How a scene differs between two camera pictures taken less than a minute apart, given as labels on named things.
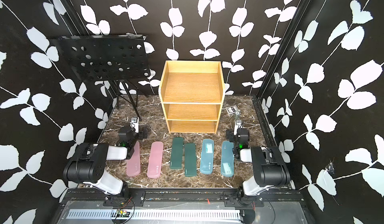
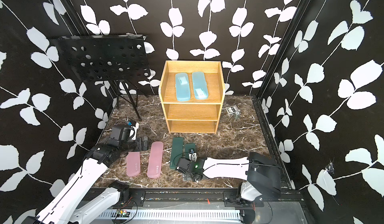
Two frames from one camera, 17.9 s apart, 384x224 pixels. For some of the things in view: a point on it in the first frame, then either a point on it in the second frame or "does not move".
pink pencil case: x=133 y=165 does not move
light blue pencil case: x=207 y=156 -> x=182 y=87
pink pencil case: x=155 y=159 does not move
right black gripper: x=230 y=133 -> x=187 y=178
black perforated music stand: x=120 y=58 does not move
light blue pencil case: x=227 y=158 -> x=200 y=85
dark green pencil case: x=177 y=153 does not move
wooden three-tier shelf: x=192 y=92 does not move
